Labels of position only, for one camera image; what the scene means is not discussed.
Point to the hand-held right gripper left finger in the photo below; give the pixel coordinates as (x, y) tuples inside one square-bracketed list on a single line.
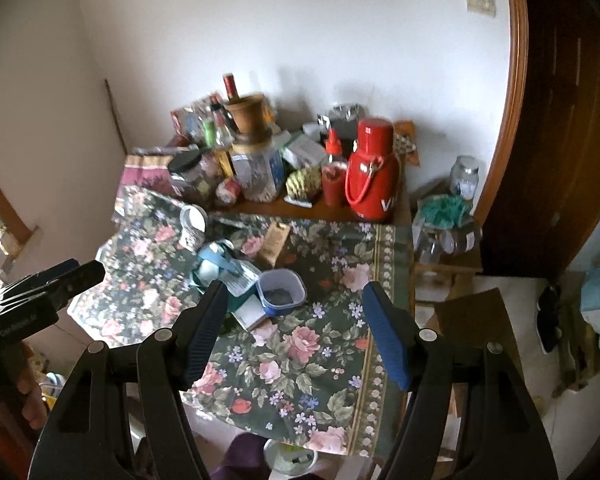
[(207, 330)]

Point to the wooden chair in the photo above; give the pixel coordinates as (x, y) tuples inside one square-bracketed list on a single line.
[(475, 330)]

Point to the white cardboard box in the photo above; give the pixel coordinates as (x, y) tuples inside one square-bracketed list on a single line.
[(247, 315)]

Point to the floral green tablecloth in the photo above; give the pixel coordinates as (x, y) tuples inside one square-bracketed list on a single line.
[(305, 360)]

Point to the pineapple-shaped ornament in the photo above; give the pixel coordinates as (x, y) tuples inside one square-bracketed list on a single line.
[(302, 182)]

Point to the teal cloth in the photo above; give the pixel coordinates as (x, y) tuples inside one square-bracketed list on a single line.
[(442, 210)]

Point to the red thermos jug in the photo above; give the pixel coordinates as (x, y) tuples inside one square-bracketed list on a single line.
[(372, 170)]

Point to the wooden window frame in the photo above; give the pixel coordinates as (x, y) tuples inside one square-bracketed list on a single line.
[(15, 220)]

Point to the wooden table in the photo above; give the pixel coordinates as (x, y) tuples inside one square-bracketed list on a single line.
[(330, 210)]

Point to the red-capped wine bottle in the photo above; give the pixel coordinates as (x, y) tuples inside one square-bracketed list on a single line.
[(230, 85)]

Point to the small brown box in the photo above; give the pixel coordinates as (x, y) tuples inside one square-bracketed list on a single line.
[(272, 245)]

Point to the red sauce bottle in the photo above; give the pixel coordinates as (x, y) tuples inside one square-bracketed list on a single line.
[(332, 180)]

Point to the empty glass jars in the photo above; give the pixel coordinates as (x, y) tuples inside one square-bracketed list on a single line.
[(445, 245)]

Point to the printed paper leaflet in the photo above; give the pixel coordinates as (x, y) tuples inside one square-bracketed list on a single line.
[(245, 280)]

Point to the dark-lidded glass jar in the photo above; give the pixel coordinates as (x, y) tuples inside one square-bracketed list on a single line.
[(192, 175)]

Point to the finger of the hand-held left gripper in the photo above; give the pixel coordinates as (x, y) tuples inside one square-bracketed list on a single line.
[(75, 282), (47, 271)]

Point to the clear glass jar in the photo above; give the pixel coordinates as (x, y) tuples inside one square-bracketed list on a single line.
[(257, 170)]

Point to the orange patterned box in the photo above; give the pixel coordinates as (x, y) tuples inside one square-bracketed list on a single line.
[(407, 145)]

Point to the black shoe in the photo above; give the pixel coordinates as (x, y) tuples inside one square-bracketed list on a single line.
[(547, 320)]

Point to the lidded glass jar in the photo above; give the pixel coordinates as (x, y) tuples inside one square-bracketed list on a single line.
[(464, 175)]

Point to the pink floral cloth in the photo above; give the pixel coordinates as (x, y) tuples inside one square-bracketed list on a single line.
[(147, 172)]

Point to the colourful printed box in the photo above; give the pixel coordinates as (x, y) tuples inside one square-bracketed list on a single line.
[(187, 120)]

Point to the person's purple trousers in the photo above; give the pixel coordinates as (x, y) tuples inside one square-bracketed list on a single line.
[(242, 460)]

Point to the small red white tin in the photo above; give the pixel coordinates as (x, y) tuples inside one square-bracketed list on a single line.
[(227, 191)]

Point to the wooden mortar cup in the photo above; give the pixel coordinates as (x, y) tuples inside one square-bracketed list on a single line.
[(247, 110)]

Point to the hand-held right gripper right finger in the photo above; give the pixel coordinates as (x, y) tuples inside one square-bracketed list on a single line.
[(387, 335)]

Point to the person's left hand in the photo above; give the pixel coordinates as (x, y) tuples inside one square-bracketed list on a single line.
[(32, 400)]

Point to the white ceramic mug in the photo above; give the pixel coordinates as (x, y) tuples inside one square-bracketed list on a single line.
[(192, 227)]

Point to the blue plastic container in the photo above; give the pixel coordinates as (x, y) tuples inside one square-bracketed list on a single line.
[(280, 297)]

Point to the light blue bag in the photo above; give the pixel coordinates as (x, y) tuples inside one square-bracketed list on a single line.
[(212, 265)]

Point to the wooden stool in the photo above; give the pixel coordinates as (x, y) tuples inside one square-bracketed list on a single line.
[(450, 272)]

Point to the white bowl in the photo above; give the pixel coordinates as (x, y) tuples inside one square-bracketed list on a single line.
[(290, 460)]

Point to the thin wooden rod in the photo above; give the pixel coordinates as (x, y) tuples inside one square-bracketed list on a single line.
[(115, 110)]

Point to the white green boxes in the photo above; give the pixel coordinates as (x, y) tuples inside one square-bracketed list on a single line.
[(300, 150)]

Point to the dark wooden door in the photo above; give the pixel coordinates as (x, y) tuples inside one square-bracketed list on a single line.
[(570, 110)]

